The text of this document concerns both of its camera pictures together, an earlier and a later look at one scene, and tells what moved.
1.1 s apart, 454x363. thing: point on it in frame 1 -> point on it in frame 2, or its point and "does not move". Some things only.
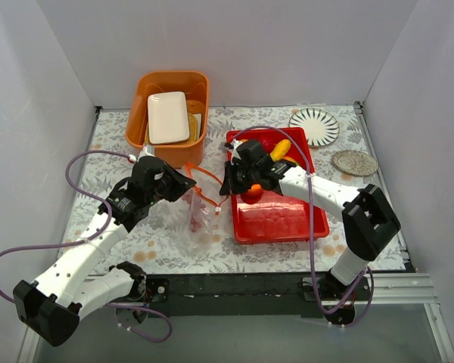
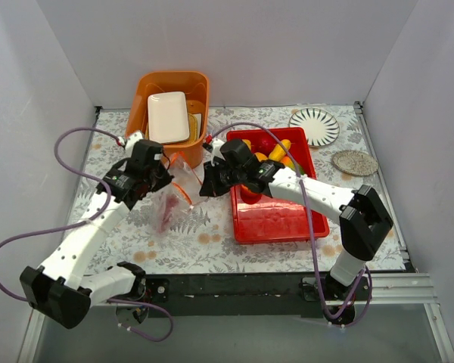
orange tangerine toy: x=253 y=194 does not move
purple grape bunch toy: x=195 y=204 -> x=172 y=201
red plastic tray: x=276 y=218 does not move
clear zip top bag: x=208 y=209 -> x=186 y=190
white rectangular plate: x=167 y=119 does not move
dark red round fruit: x=268 y=144 does not move
